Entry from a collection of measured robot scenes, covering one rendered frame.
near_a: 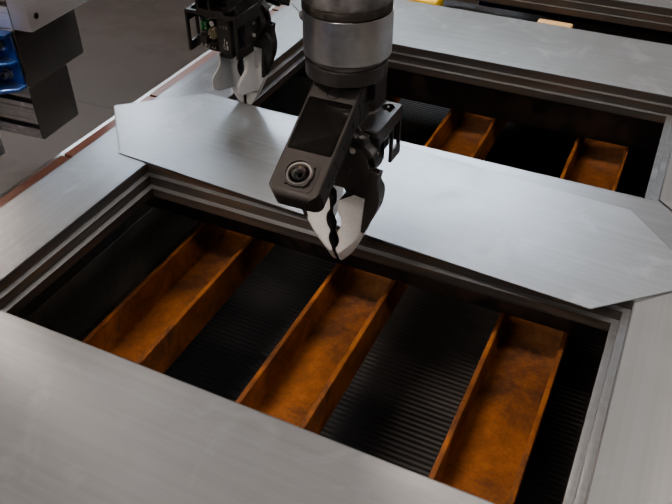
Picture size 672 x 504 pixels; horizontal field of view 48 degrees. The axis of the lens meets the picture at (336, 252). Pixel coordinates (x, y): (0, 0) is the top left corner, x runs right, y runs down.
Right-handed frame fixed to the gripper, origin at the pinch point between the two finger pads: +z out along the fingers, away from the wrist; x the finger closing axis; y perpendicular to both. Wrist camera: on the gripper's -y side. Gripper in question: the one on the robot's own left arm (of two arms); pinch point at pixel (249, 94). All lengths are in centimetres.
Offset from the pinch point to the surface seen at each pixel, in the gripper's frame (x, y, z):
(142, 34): -161, -171, 86
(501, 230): 38.8, 13.9, 0.7
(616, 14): 40, -58, 3
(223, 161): 5.1, 14.8, 0.7
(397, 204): 27.1, 14.2, 0.7
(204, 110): -3.8, 5.2, 0.7
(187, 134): -2.3, 11.4, 0.7
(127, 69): -146, -140, 86
